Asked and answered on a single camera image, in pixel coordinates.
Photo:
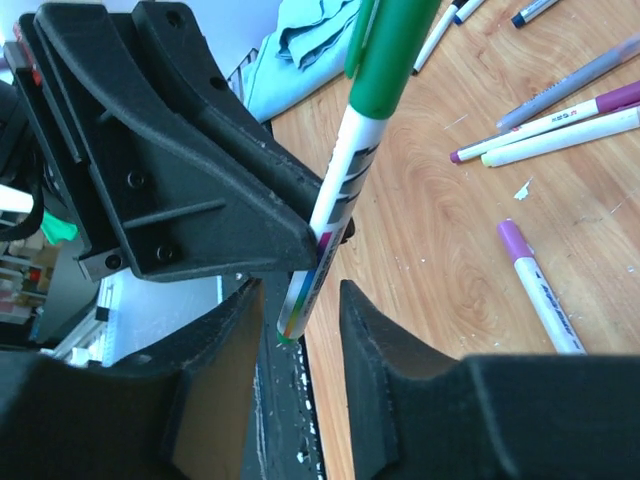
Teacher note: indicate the light blue cloth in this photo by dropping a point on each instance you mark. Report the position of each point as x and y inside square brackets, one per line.
[307, 49]

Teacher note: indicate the pink cap lying marker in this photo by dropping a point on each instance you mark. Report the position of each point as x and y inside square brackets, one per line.
[546, 304]

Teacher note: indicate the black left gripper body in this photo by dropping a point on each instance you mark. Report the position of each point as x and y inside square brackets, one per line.
[60, 128]

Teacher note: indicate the navy cap marker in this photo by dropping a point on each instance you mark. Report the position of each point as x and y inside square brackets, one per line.
[531, 11]

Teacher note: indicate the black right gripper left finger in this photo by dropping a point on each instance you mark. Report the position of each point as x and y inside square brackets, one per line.
[177, 409]

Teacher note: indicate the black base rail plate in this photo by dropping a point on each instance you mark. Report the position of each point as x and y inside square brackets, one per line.
[283, 439]

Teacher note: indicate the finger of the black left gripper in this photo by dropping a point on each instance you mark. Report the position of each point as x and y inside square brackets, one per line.
[186, 208]
[186, 76]

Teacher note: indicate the small blue cap marker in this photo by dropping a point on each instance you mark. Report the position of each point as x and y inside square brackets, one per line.
[466, 10]

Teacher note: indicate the grey marker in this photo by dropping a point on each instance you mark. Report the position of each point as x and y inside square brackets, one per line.
[591, 71]

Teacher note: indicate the beige cap marker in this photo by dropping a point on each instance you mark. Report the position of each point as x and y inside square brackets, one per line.
[584, 132]

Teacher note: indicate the dark green cap marker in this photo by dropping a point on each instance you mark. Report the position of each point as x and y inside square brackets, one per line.
[385, 43]

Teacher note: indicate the black cap marker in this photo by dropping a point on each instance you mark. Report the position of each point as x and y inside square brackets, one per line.
[436, 33]

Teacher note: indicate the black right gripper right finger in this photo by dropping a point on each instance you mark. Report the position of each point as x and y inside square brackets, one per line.
[416, 413]

